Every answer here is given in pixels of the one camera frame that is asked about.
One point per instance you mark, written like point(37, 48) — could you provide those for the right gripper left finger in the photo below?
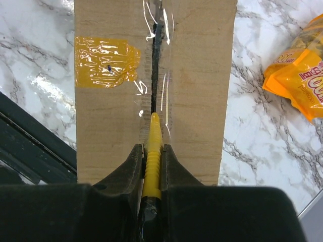
point(105, 211)

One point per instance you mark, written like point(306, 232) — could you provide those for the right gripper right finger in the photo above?
point(196, 212)

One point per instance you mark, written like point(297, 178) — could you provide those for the yellow utility knife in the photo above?
point(149, 220)

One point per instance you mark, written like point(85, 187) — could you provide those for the brown cardboard express box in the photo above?
point(134, 58)

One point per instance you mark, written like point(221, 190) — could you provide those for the orange snack bag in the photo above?
point(297, 73)

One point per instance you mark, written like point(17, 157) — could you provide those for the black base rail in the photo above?
point(32, 150)

